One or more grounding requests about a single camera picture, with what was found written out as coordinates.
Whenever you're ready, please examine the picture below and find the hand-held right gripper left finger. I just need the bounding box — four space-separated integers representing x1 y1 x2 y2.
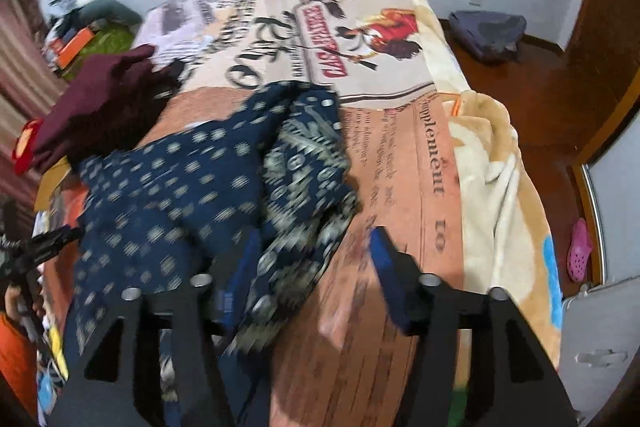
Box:
47 227 261 427

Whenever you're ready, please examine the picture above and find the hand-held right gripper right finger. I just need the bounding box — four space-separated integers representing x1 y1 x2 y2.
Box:
369 226 576 427

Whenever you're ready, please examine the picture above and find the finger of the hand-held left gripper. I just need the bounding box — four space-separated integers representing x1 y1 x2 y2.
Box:
0 226 85 269

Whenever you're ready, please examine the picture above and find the navy patterned zip hoodie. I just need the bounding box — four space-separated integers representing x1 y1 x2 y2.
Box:
62 81 362 427

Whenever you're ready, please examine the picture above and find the orange cloth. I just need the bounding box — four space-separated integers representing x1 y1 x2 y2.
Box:
0 312 40 415

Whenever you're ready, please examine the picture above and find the red plush toy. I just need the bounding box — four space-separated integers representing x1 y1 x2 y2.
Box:
12 119 47 176

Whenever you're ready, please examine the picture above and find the printed newspaper-style blanket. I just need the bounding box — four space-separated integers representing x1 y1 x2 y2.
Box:
132 0 501 427

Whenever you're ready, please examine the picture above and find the cream fleece blanket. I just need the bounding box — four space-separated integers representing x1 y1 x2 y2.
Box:
440 89 564 358

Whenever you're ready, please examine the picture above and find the maroon garment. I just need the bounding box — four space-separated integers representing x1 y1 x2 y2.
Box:
30 44 187 174

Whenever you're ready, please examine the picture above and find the striped red curtain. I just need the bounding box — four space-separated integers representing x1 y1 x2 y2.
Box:
0 0 67 208

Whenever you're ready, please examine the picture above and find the pink clog shoe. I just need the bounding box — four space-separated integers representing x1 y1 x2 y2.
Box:
566 218 595 283

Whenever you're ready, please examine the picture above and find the orange box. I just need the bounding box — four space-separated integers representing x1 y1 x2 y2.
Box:
54 28 96 68

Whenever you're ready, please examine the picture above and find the white storage box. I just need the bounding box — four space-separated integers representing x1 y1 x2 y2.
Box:
557 274 640 414

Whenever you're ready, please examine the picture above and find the white sliding wardrobe door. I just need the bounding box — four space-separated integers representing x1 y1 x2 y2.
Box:
582 104 640 286

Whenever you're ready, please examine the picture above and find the grey bundled cloth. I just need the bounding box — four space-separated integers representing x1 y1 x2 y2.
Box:
80 0 144 28

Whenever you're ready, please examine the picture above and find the grey backpack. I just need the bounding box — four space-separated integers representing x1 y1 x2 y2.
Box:
448 9 528 64

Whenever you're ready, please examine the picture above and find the brown wooden door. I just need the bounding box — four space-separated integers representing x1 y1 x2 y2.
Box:
565 0 640 168

